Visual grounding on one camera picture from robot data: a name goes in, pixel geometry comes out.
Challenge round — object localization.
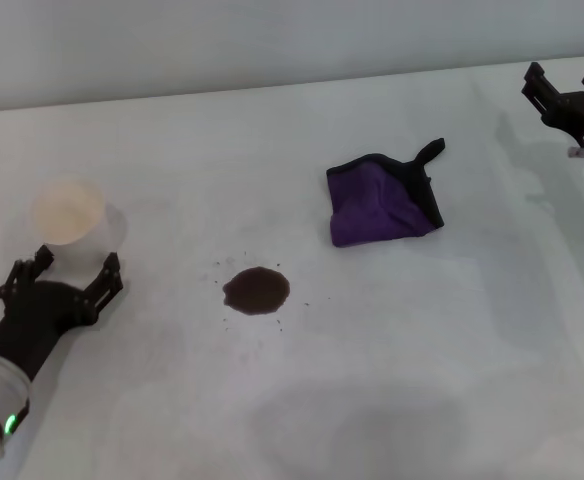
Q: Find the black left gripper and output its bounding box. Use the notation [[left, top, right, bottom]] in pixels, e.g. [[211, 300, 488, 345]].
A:
[[0, 244, 124, 384]]

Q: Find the purple rag with black trim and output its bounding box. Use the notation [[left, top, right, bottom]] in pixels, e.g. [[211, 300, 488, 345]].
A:
[[325, 136, 447, 248]]

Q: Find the black water stain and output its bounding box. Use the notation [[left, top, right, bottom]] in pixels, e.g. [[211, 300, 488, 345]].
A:
[[220, 266, 292, 318]]

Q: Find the white paper cup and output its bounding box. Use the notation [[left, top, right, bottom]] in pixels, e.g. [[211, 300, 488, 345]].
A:
[[30, 173, 128, 274]]

